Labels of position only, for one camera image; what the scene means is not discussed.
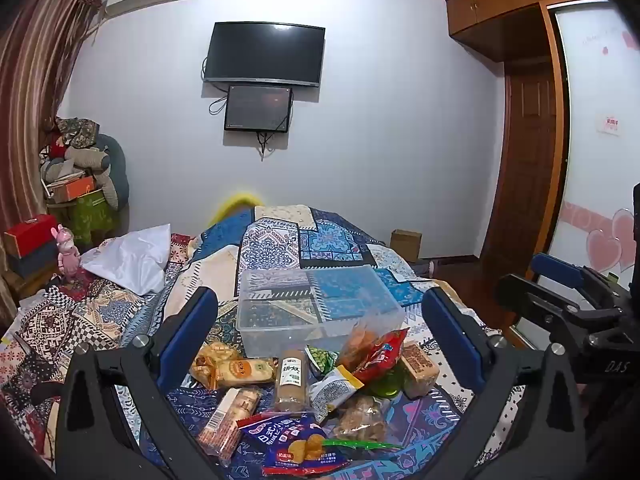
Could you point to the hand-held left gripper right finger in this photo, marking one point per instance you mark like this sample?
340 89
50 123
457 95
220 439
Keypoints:
450 327

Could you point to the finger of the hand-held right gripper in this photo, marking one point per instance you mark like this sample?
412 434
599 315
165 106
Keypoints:
525 295
555 266

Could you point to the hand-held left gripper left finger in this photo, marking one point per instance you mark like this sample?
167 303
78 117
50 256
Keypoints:
192 330

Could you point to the clear packet of golden pastries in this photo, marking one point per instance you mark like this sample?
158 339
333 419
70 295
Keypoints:
206 360

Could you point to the brown cake packet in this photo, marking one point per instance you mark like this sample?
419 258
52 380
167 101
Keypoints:
419 367

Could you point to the yellow cracker packet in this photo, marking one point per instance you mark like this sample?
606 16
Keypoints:
245 371

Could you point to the red snack packet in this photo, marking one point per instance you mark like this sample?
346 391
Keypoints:
382 352

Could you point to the green jelly cup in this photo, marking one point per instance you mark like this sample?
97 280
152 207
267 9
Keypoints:
387 387

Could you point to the clear plastic storage container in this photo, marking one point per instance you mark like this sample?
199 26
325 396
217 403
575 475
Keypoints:
280 310

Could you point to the clear packet of orange snacks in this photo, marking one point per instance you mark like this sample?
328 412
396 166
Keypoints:
357 342

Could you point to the pink wafer packet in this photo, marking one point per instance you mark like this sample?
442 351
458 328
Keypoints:
227 422

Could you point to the brown biscuit tube packet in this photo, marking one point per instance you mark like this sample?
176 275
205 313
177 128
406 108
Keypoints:
291 380

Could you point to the clear packet of brown snacks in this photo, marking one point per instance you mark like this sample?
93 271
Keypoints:
362 415

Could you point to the green pea packet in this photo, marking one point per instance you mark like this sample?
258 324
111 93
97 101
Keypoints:
322 358

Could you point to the white yellow small snack packet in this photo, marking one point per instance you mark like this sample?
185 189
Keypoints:
332 390

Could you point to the blue chip packet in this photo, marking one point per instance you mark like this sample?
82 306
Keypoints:
290 440

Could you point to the green strip packet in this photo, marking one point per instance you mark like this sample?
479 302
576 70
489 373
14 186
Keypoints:
360 444

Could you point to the slipper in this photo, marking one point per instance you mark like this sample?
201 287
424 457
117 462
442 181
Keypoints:
429 268

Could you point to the white pillow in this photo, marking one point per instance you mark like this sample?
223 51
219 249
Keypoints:
132 260

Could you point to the brown cardboard box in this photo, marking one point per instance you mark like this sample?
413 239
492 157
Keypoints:
405 245

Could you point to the brown wooden door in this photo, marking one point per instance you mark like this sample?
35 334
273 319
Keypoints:
525 170

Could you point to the red patterned bedsheet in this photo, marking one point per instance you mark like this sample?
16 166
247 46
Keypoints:
60 320

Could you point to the yellow hoop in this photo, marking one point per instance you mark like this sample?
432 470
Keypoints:
235 202

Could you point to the blue patchwork quilt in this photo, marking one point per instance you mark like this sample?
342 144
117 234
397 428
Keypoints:
310 240

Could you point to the pink toy rabbit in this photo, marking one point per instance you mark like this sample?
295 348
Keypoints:
66 252

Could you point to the pink paper sticker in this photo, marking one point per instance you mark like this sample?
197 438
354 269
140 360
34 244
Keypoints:
610 125

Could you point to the grey box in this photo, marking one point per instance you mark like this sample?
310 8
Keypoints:
37 262

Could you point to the orange box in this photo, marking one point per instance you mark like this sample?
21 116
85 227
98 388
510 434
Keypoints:
72 189

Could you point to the red box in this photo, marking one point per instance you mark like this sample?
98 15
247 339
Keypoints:
32 235

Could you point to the grey bolster pillow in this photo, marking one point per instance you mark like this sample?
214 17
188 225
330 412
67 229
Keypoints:
87 157

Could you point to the patterned folded cloth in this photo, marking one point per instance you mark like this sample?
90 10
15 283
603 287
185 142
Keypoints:
77 130

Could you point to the wooden overhead cabinet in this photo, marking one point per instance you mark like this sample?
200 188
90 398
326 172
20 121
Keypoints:
500 10

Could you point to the small black wall monitor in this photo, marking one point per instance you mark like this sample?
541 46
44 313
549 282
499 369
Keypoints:
257 109

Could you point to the large black wall television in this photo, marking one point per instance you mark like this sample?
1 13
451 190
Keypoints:
265 52

